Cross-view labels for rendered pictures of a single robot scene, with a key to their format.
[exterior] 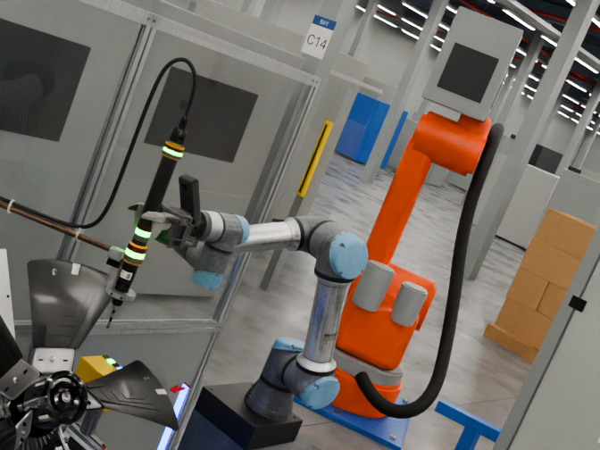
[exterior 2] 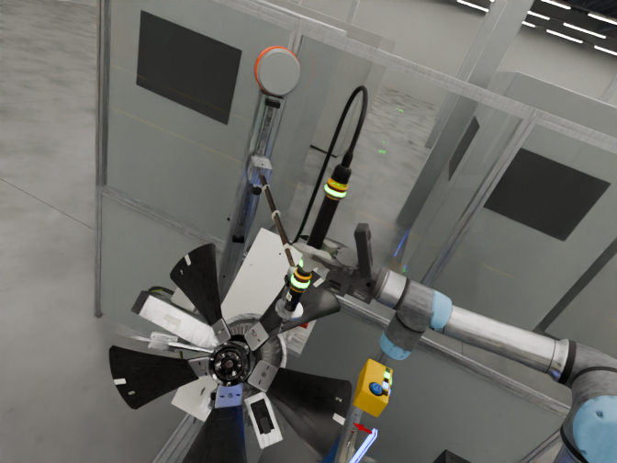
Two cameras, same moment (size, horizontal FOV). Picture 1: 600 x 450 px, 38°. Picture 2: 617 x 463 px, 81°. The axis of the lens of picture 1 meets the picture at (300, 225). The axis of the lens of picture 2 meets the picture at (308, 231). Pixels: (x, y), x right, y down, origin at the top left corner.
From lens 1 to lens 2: 1.56 m
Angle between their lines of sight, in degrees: 62
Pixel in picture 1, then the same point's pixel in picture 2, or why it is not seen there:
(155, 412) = (310, 430)
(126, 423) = (461, 434)
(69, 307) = not seen: hidden behind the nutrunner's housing
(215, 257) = (396, 326)
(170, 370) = (511, 422)
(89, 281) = (319, 296)
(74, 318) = not seen: hidden behind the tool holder
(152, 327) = (495, 379)
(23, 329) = (381, 324)
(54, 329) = (272, 315)
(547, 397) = not seen: outside the picture
